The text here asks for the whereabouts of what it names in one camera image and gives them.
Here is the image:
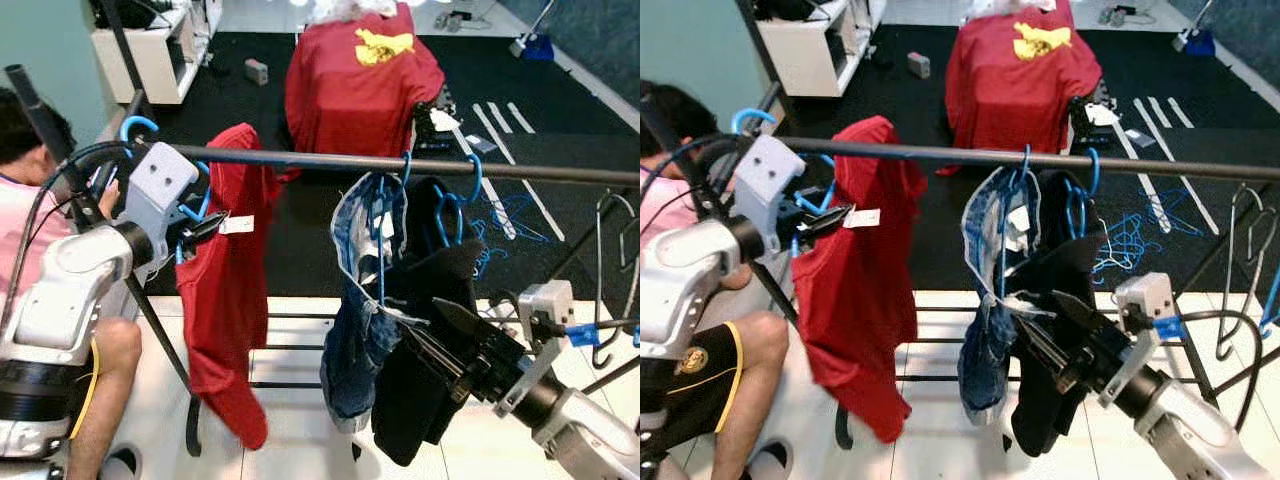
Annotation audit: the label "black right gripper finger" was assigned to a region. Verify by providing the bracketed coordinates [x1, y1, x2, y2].
[1013, 315, 1086, 391]
[1050, 290, 1109, 346]
[400, 322, 473, 389]
[430, 297, 493, 346]

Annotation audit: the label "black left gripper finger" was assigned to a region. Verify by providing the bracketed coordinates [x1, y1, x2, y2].
[805, 205, 854, 247]
[190, 210, 230, 247]

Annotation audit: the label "red shirt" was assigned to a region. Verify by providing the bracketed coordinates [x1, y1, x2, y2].
[790, 115, 927, 445]
[175, 123, 284, 452]

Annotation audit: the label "black hanging garment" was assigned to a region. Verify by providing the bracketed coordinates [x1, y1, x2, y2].
[1008, 170, 1112, 460]
[372, 178, 492, 470]

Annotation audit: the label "blue denim jeans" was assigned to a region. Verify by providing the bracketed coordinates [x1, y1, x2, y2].
[958, 165, 1042, 427]
[320, 172, 412, 434]

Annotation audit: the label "blue hangers pile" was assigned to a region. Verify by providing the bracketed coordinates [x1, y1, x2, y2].
[470, 190, 552, 277]
[1092, 185, 1206, 286]

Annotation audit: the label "black metal clothes rack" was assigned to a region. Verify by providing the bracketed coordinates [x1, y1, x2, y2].
[5, 65, 641, 457]
[640, 85, 1280, 452]

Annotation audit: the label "person in black shorts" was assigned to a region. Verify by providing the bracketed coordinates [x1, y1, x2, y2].
[640, 80, 794, 480]
[0, 88, 143, 480]

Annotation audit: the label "white cabinet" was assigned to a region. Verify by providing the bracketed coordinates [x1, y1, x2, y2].
[755, 0, 887, 99]
[90, 0, 224, 107]

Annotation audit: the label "red cloth with yellow print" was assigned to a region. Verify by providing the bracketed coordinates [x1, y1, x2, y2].
[945, 0, 1104, 177]
[285, 3, 447, 182]

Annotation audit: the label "black electronic device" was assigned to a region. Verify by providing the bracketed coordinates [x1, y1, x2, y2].
[414, 90, 462, 157]
[1069, 93, 1128, 153]

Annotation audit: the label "blue floor device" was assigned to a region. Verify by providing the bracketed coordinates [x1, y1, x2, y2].
[1172, 27, 1217, 57]
[509, 32, 557, 62]

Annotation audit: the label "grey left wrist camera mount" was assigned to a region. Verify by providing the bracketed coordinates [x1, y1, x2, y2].
[735, 133, 810, 257]
[118, 142, 200, 262]

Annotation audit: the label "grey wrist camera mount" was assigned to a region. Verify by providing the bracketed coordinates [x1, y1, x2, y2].
[1098, 272, 1186, 407]
[118, 142, 200, 262]
[494, 280, 601, 417]
[735, 133, 810, 257]

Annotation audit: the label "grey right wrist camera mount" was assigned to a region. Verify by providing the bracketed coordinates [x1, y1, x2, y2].
[1098, 272, 1186, 407]
[494, 280, 601, 417]

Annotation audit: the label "grey wire hanger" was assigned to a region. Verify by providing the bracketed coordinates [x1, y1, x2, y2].
[1214, 182, 1280, 362]
[591, 189, 641, 370]

